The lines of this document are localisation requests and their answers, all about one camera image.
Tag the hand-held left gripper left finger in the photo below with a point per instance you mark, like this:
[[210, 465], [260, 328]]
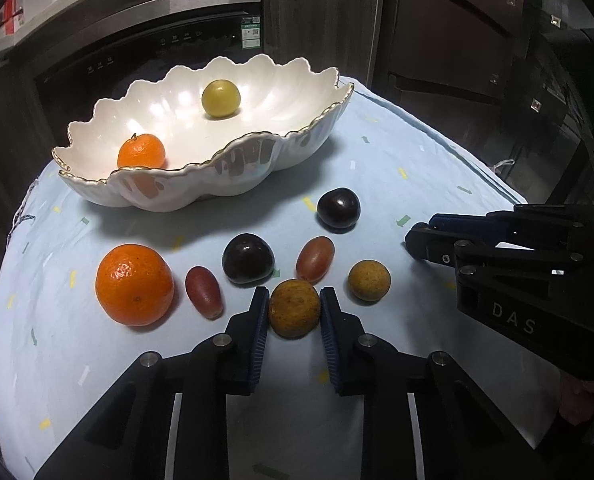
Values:
[[259, 332]]

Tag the orange mandarin with stem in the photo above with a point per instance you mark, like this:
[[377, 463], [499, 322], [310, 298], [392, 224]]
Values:
[[141, 152]]

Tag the red oval grape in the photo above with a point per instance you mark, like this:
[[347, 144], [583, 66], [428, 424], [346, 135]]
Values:
[[315, 258], [203, 291]]

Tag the person's right hand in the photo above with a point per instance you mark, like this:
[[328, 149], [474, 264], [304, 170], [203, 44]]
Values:
[[579, 400]]

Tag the dark wood cabinet door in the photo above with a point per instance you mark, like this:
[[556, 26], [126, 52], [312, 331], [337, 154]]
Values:
[[2, 135], [322, 25]]

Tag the brown round longan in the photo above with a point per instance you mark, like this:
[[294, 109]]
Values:
[[294, 308], [369, 280]]

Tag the green white label sticker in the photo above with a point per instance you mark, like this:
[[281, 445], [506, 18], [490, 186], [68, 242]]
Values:
[[250, 33]]

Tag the dark refrigerator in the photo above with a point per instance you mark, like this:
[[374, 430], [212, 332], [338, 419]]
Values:
[[452, 20]]

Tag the red label bottle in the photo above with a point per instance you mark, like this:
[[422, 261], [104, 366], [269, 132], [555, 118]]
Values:
[[13, 12]]

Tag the yellow-green round fruit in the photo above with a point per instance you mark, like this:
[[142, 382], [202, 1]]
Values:
[[220, 99]]

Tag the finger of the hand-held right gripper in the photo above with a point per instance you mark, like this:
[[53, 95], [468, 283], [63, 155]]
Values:
[[457, 221], [429, 245]]

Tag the white scalloped ceramic bowl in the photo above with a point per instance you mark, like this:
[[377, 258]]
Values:
[[277, 105]]

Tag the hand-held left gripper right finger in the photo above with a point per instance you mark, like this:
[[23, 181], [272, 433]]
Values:
[[329, 342]]

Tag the dark purple plum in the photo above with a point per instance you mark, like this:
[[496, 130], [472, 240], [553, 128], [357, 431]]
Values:
[[248, 260], [338, 209]]

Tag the black built-in oven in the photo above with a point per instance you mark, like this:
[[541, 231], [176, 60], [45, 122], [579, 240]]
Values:
[[127, 60]]

